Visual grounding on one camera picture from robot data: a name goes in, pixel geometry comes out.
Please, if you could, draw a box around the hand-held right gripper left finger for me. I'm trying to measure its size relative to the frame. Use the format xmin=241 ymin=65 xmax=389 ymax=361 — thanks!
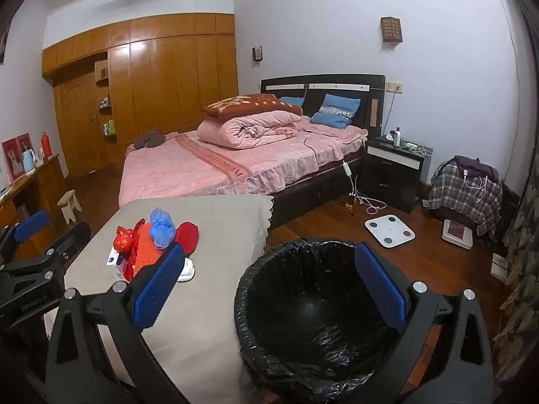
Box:
xmin=44 ymin=242 xmax=198 ymax=404

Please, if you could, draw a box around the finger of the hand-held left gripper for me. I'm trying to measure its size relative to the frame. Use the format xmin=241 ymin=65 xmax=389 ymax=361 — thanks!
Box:
xmin=0 ymin=222 xmax=91 ymax=280
xmin=0 ymin=209 xmax=51 ymax=257

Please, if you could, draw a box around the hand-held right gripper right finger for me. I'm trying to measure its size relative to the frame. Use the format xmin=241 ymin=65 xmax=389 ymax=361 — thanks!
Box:
xmin=349 ymin=242 xmax=495 ymax=404

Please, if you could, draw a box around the white tissue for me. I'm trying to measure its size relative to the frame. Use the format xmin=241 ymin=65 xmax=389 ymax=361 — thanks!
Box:
xmin=177 ymin=257 xmax=195 ymax=282

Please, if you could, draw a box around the orange bubble wrap sheet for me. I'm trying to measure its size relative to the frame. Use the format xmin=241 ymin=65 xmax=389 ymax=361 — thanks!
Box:
xmin=132 ymin=221 xmax=169 ymax=280

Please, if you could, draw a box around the small white blue box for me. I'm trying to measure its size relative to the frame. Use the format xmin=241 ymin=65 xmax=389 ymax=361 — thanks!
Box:
xmin=105 ymin=248 xmax=135 ymax=280

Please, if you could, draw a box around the red foil wrapper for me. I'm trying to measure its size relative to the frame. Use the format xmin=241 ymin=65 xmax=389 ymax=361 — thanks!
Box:
xmin=113 ymin=225 xmax=137 ymax=253

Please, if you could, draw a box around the blue plastic bag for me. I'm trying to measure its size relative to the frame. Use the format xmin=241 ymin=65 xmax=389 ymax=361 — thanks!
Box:
xmin=149 ymin=207 xmax=177 ymax=249

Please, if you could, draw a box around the trash bin with black bag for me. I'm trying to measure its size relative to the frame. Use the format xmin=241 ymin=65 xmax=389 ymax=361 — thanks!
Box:
xmin=233 ymin=238 xmax=426 ymax=396

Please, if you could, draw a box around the small white wooden stool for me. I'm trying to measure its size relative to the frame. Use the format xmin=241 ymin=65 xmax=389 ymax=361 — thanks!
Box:
xmin=58 ymin=190 xmax=83 ymax=224

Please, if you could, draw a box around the wooden dresser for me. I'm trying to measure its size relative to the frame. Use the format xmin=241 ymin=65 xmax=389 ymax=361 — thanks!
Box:
xmin=0 ymin=154 xmax=70 ymax=236

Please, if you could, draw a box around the white bathroom scale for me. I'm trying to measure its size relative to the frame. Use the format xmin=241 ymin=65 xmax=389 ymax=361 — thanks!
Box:
xmin=364 ymin=214 xmax=416 ymax=250

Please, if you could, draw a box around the beige table cover cloth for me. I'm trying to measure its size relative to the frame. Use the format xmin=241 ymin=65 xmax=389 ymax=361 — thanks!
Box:
xmin=63 ymin=194 xmax=274 ymax=404

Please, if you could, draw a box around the white scale with red top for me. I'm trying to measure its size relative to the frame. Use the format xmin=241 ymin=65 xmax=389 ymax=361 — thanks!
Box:
xmin=441 ymin=219 xmax=473 ymax=250

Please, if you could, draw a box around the black white nightstand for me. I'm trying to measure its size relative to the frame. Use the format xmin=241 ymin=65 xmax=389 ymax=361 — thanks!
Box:
xmin=361 ymin=135 xmax=434 ymax=214

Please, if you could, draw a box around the plaid cloth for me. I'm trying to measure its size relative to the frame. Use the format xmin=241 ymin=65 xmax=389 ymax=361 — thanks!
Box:
xmin=430 ymin=158 xmax=504 ymax=238

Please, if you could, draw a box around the pink bed sheet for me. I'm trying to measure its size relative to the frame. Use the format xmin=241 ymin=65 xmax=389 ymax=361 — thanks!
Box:
xmin=119 ymin=128 xmax=368 ymax=207

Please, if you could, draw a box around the patterned curtain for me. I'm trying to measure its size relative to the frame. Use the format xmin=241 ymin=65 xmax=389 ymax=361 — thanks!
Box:
xmin=493 ymin=0 xmax=539 ymax=341

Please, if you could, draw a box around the dark purple garment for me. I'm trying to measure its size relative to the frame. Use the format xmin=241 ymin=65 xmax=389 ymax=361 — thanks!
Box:
xmin=455 ymin=156 xmax=500 ymax=181

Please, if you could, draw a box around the wooden wardrobe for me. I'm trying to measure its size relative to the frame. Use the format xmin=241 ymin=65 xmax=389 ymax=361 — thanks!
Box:
xmin=42 ymin=12 xmax=239 ymax=177

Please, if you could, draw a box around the folded pink quilt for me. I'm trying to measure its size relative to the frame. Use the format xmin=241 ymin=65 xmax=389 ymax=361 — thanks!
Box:
xmin=197 ymin=110 xmax=300 ymax=149

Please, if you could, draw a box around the large blue pillow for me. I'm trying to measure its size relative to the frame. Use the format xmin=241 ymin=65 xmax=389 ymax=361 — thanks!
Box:
xmin=311 ymin=94 xmax=361 ymax=129

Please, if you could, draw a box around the dark wooden bed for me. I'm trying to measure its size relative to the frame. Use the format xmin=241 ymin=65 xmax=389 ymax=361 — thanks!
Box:
xmin=118 ymin=75 xmax=386 ymax=232

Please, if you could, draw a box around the folded brown blanket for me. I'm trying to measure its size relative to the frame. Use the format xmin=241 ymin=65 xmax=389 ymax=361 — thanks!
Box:
xmin=201 ymin=94 xmax=304 ymax=122

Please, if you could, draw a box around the white floor cable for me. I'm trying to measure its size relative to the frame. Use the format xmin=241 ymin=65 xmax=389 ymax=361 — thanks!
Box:
xmin=354 ymin=177 xmax=386 ymax=215

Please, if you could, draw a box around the white wall socket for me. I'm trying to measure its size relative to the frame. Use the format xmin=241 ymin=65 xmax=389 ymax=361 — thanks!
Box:
xmin=490 ymin=253 xmax=508 ymax=280

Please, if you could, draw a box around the white bed controller cable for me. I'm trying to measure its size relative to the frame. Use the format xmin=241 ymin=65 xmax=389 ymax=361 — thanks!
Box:
xmin=303 ymin=130 xmax=363 ymax=203

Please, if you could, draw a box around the white charger with cable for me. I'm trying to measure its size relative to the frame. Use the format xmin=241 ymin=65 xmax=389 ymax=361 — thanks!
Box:
xmin=461 ymin=170 xmax=489 ymax=203

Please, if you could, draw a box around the large brown wall lamp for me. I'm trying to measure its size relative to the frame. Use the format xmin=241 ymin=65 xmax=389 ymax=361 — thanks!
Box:
xmin=380 ymin=17 xmax=403 ymax=45

